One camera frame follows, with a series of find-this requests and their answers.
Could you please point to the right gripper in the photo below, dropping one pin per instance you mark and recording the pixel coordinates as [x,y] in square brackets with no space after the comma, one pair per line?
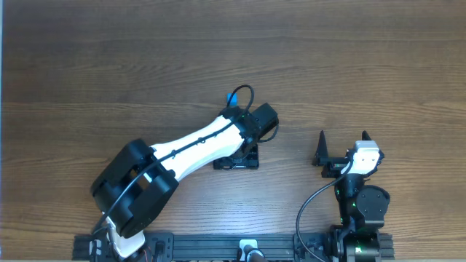
[333,167]

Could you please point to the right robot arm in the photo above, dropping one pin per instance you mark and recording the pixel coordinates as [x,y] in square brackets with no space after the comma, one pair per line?
[369,203]

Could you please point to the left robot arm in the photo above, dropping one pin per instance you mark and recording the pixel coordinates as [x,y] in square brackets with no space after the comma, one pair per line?
[204,147]

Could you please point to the blue cube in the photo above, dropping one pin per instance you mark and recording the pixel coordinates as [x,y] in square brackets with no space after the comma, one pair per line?
[232,98]

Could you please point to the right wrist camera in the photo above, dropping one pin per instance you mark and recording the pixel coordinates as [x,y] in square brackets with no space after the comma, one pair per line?
[365,156]

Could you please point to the mounting rail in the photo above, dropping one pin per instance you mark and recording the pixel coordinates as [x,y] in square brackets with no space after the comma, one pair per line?
[215,247]

